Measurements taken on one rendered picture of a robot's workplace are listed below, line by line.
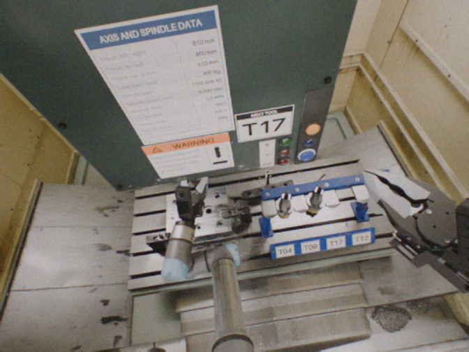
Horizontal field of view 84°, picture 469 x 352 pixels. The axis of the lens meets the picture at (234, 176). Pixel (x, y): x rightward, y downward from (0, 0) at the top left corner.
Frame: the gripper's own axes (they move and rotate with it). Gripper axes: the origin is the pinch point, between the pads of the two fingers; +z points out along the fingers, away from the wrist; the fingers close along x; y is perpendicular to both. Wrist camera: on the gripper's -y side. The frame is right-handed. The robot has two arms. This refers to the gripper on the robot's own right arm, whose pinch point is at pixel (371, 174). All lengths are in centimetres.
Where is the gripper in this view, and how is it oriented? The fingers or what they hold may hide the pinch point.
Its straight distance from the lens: 47.1
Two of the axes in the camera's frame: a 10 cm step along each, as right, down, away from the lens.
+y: 1.0, 5.3, 8.4
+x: 7.9, -5.6, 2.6
